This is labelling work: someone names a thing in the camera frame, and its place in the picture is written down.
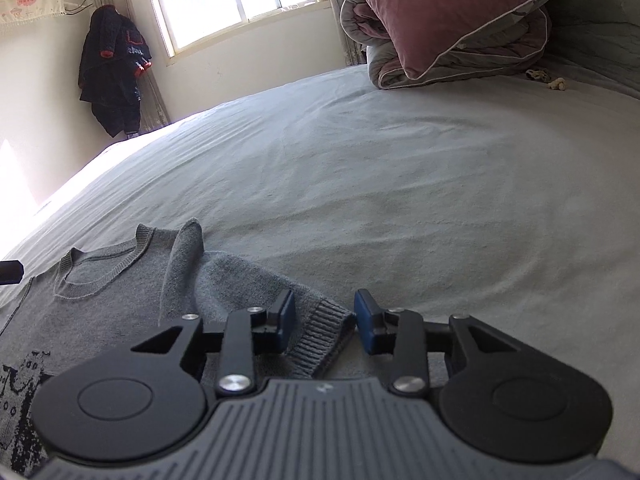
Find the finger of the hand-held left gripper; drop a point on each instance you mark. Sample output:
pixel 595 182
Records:
pixel 10 272

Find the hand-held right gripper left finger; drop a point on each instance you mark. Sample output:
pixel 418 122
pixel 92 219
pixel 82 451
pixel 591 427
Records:
pixel 286 317

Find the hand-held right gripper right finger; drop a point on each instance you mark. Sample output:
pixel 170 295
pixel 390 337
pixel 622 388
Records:
pixel 364 322

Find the grey knit sweater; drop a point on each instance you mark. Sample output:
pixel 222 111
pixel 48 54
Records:
pixel 125 320

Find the dark hanging clothes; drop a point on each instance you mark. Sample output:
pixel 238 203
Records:
pixel 110 70

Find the bed with grey sheet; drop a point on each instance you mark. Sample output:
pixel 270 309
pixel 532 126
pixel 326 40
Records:
pixel 400 185

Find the sheer lace curtain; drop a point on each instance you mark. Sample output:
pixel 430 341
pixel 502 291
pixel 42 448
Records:
pixel 150 95

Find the air conditioner with cover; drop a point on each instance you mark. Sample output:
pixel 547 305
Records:
pixel 30 2

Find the grey patterned curtain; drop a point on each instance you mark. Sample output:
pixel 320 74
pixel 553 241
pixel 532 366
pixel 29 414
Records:
pixel 345 45

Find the folded grey quilt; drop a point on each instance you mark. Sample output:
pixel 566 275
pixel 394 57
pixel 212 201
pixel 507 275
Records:
pixel 362 25

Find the small dark patterned cloth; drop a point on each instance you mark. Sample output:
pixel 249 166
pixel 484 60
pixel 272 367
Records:
pixel 537 75

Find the small yellow scrap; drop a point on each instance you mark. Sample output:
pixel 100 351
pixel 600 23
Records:
pixel 557 84

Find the large pink pillow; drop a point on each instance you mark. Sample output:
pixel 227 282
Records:
pixel 440 10

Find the window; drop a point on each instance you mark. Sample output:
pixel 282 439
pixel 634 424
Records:
pixel 230 0

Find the grey quilted headboard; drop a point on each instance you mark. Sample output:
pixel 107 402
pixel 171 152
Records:
pixel 610 10

